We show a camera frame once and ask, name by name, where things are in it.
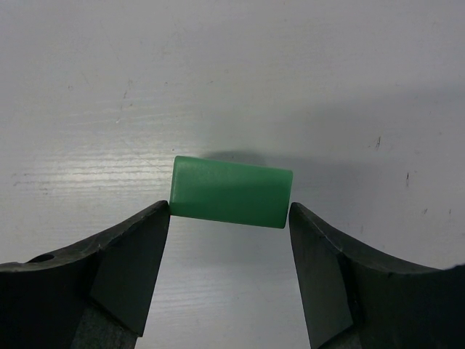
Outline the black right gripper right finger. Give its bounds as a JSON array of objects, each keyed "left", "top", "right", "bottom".
[{"left": 289, "top": 203, "right": 464, "bottom": 348}]

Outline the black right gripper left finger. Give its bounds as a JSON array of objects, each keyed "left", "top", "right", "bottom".
[{"left": 1, "top": 201, "right": 170, "bottom": 348}]

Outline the light green long block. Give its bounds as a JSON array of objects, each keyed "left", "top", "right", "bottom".
[{"left": 169, "top": 156, "right": 293, "bottom": 229}]

